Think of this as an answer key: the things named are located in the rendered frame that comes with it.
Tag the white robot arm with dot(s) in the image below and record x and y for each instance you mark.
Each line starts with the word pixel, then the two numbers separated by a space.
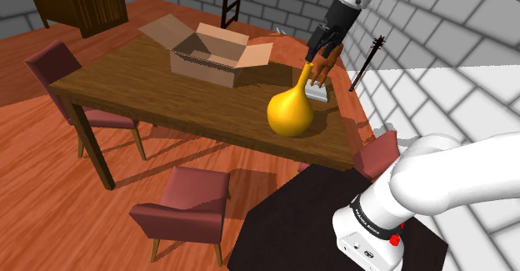
pixel 447 176

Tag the yellow gourd-shaped vase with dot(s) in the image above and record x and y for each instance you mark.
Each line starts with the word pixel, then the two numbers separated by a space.
pixel 290 113

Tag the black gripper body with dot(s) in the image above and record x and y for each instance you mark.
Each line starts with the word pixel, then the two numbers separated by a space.
pixel 341 16

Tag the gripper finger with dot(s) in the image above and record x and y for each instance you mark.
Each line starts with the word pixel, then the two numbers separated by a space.
pixel 334 42
pixel 315 44

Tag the open cardboard box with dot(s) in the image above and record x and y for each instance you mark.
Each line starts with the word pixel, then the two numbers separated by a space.
pixel 205 65

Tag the dark spiked stick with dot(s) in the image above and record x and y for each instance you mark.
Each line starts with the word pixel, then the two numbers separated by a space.
pixel 367 61

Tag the brown figure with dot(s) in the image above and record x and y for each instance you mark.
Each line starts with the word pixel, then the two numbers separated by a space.
pixel 324 67

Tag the dark wooden cabinet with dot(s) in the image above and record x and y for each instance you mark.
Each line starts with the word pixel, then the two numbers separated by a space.
pixel 81 0

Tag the wooden dining table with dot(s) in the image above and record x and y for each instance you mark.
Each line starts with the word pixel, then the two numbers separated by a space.
pixel 162 95

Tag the dark red upholstered chair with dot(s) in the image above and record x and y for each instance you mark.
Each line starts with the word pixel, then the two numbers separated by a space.
pixel 50 65
pixel 376 156
pixel 191 205

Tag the dark robot stand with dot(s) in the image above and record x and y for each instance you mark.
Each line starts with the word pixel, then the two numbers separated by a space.
pixel 292 221

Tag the grey flat book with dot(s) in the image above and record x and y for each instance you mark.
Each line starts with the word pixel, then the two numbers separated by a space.
pixel 317 94

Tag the dark wooden ladder shelf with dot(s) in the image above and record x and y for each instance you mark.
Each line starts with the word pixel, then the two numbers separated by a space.
pixel 231 2

